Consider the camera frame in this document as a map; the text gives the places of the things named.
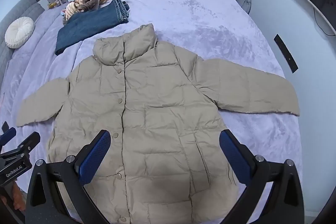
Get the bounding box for black cable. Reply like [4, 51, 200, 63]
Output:
[314, 14, 336, 37]

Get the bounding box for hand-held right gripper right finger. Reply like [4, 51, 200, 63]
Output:
[219, 130, 306, 224]

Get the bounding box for round white pillow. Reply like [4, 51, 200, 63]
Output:
[4, 17, 35, 49]

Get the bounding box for grey quilted headboard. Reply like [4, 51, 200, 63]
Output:
[0, 0, 46, 88]

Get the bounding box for standing fan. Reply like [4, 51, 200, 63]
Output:
[235, 0, 253, 14]

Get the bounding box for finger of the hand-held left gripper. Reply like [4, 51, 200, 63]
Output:
[16, 132, 41, 155]
[0, 122, 17, 146]

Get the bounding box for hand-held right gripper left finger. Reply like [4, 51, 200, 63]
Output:
[25, 130, 112, 224]

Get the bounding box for folded blue jeans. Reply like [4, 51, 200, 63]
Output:
[55, 0, 130, 56]

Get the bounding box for bed with lavender blanket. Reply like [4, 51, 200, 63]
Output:
[0, 0, 303, 224]

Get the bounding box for black flat strip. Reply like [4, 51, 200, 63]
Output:
[274, 34, 299, 73]

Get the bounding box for beige puffer jacket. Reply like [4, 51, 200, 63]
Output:
[16, 23, 300, 224]

